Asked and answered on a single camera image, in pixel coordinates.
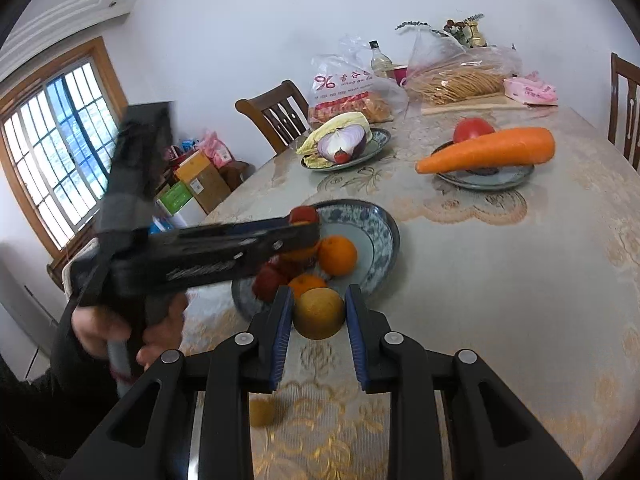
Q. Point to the vase with dried flowers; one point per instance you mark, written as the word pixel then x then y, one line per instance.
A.
pixel 470 30

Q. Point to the glass bottle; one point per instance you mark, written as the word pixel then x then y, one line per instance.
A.
pixel 381 60

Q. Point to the halved red onion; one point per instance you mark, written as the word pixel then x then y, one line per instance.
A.
pixel 345 141

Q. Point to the small yellow fruit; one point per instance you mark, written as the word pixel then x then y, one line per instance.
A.
pixel 261 412
pixel 319 314

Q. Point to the wooden cutting board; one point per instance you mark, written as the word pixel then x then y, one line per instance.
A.
pixel 470 104

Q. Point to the cherry tomato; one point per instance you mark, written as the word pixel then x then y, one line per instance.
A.
pixel 342 156

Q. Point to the small blue vegetable plate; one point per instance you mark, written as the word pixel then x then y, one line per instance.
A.
pixel 377 142

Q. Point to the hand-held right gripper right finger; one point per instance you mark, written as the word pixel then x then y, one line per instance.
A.
pixel 356 345

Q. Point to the pink packet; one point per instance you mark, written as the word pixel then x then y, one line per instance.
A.
pixel 532 91

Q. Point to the person's left forearm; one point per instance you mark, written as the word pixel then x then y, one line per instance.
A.
pixel 40 400

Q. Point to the pink plastic bag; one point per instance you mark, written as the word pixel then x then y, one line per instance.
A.
pixel 216 149

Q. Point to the printed plastic snack bag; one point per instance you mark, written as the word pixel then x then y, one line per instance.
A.
pixel 345 95

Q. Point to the red tomato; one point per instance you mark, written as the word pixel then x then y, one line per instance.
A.
pixel 470 129

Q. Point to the wooden framed window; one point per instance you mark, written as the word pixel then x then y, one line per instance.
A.
pixel 50 160

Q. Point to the green and white box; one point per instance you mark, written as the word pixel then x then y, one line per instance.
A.
pixel 177 202

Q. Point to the blue and white box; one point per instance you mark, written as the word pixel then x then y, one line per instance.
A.
pixel 160 226

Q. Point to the brown cardboard box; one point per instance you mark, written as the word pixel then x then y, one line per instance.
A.
pixel 202 182

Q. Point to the person's left hand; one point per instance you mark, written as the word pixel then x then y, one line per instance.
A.
pixel 90 327

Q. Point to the carrot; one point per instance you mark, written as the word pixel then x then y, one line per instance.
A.
pixel 490 152

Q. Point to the wooden chair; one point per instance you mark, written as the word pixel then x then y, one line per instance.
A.
pixel 272 110
pixel 625 105

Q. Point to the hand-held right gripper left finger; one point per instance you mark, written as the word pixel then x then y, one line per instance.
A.
pixel 279 342

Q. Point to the small blue patterned plate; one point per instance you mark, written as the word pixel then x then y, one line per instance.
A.
pixel 490 177

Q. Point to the large orange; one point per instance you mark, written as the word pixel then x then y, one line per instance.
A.
pixel 338 255

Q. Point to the clear bag of noodles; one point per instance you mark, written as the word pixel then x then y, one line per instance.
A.
pixel 460 77

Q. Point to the napa cabbage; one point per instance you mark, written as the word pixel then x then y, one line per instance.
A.
pixel 340 122

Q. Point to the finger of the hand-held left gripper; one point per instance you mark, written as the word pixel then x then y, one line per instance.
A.
pixel 225 229
pixel 280 245

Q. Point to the large blue patterned plate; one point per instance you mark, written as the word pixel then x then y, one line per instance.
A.
pixel 375 240

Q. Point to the red container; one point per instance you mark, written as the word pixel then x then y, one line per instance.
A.
pixel 399 74

